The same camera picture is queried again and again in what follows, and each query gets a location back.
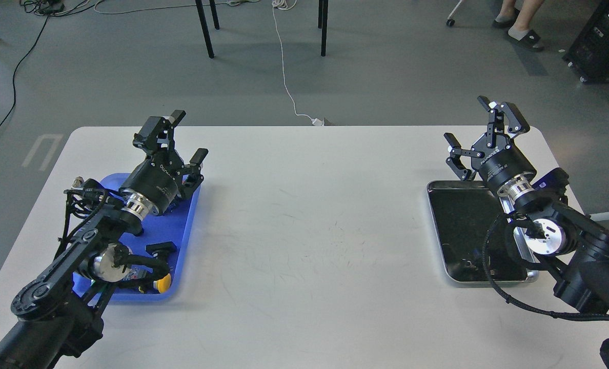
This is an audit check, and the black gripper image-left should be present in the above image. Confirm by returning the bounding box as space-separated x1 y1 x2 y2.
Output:
119 110 209 217

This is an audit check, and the yellow push button switch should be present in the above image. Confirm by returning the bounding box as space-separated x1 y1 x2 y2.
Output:
137 273 172 294

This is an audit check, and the black table leg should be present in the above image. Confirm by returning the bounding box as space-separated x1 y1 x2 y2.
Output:
318 0 329 57
195 0 220 59

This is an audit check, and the silver metal tray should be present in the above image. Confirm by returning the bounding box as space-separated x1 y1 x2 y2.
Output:
427 180 539 287

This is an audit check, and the white charging cable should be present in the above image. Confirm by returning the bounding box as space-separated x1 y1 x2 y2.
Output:
272 0 324 126

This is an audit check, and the black equipment case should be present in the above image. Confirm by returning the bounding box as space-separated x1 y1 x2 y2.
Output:
563 1 609 84

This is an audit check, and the black floor cable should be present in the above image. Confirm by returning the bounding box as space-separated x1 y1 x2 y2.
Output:
0 0 65 194

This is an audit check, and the black table leg right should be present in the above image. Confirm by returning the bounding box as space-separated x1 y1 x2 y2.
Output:
318 0 329 57

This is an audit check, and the black table leg left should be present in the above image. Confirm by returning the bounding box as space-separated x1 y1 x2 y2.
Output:
195 0 220 59

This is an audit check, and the black push button switch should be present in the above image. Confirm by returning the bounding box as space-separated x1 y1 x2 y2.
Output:
145 241 178 261

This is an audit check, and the blue plastic tray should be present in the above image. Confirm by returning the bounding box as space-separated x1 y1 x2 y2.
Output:
66 182 199 303

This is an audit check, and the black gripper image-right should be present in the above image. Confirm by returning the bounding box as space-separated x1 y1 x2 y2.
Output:
443 95 537 200

